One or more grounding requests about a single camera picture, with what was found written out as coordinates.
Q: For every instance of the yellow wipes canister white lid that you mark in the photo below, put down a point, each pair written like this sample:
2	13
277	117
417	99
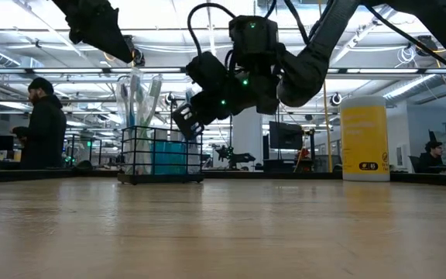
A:
364	139

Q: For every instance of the blue mouthwash bottle white cap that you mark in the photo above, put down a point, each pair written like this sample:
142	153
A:
177	155
160	155

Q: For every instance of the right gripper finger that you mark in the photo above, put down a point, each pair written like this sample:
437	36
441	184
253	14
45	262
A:
184	126

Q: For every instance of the green white toothbrush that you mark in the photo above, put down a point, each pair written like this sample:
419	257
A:
155	87

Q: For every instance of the white building column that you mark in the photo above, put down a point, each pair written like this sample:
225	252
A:
247	135

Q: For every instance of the person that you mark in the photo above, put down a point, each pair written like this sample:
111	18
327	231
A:
430	162
45	131

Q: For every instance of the purple white toothbrush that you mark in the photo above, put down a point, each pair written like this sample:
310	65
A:
124	93

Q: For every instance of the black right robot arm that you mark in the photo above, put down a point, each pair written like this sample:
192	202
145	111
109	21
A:
312	66

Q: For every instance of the black background robot arm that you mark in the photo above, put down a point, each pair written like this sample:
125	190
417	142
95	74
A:
242	158

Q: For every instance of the black aluminium table frame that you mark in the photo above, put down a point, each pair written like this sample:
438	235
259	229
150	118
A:
33	175

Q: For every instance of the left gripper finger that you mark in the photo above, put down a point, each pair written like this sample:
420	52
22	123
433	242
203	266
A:
99	31

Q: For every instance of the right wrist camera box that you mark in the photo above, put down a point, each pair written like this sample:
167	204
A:
207	71

